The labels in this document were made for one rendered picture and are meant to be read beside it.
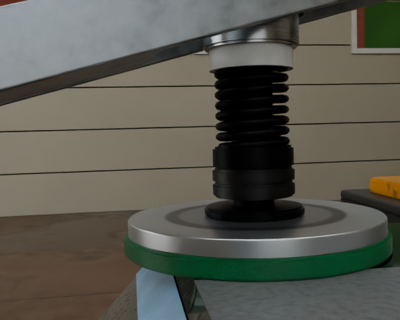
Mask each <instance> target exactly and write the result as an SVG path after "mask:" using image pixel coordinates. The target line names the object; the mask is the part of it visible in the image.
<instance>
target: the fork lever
mask: <svg viewBox="0 0 400 320"><path fill-rule="evenodd" d="M385 1H390V0H27V1H22V2H18V3H13V4H7V5H4V6H0V106H3V105H7V104H10V103H14V102H18V101H21V100H25V99H28V98H32V97H37V96H39V95H44V94H47V93H51V92H54V91H58V90H62V89H66V88H70V87H73V86H77V85H80V84H84V83H88V82H91V81H96V80H98V79H103V78H105V77H110V76H114V75H117V74H121V73H124V72H128V71H131V70H135V69H140V68H142V67H147V66H150V65H154V64H157V63H161V62H165V61H168V60H172V59H176V58H180V57H184V56H187V55H191V54H194V53H198V52H201V51H204V50H203V39H206V38H209V37H213V36H217V35H220V34H224V33H228V32H232V31H235V30H239V29H243V28H247V27H251V26H254V25H258V24H261V23H265V22H270V21H273V20H277V19H280V18H284V17H289V16H292V15H296V14H299V13H303V16H301V17H299V18H298V24H299V25H301V24H304V23H308V22H312V21H315V20H319V19H322V18H327V17H331V16H334V15H338V14H341V13H345V12H348V11H352V10H356V9H359V8H364V7H367V6H371V5H374V4H378V3H382V2H385Z"/></svg>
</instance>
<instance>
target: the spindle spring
mask: <svg viewBox="0 0 400 320"><path fill-rule="evenodd" d="M287 69H288V68H287V67H281V66H270V65H256V66H242V67H229V68H224V69H219V70H216V71H215V73H214V76H215V78H217V79H218V80H217V81H216V82H215V84H214V86H215V88H216V89H218V91H217V92H216V93H215V98H216V99H217V100H219V102H217V103H216V104H215V107H216V109H217V110H220V112H217V113H216V114H215V118H216V119H217V120H219V121H222V122H220V123H217V124H216V126H215V128H216V129H217V130H218V131H226V132H222V133H218V134H217V135H216V139H217V140H218V141H221V142H225V143H220V144H219V145H218V147H273V146H284V145H287V144H289V142H290V139H289V138H288V137H284V136H279V135H287V134H288V133H289V132H290V129H289V128H288V127H287V126H279V125H282V124H286V123H288V122H289V120H290V119H289V117H288V116H273V117H259V118H251V119H237V120H231V118H233V117H246V116H261V115H270V114H284V113H287V112H288V111H289V107H288V106H286V105H273V106H265V107H249V108H242V109H231V107H238V106H245V105H259V104H268V103H286V102H288V100H289V97H288V95H259V96H250V97H238V98H230V97H231V96H236V95H246V94H254V93H283V92H287V91H288V90H289V86H288V85H287V84H255V85H247V86H236V87H230V86H231V85H234V84H244V83H257V82H268V81H272V83H283V82H285V81H287V80H288V78H289V76H288V75H287V74H285V73H279V72H284V71H286V70H287ZM261 70H277V71H278V72H268V73H256V74H243V75H238V76H230V74H236V73H241V72H252V71H261ZM259 126H273V128H266V129H257V130H241V131H232V129H236V128H251V127H259ZM260 137H274V138H272V139H265V140H250V141H241V142H231V141H232V140H235V139H244V138H260Z"/></svg>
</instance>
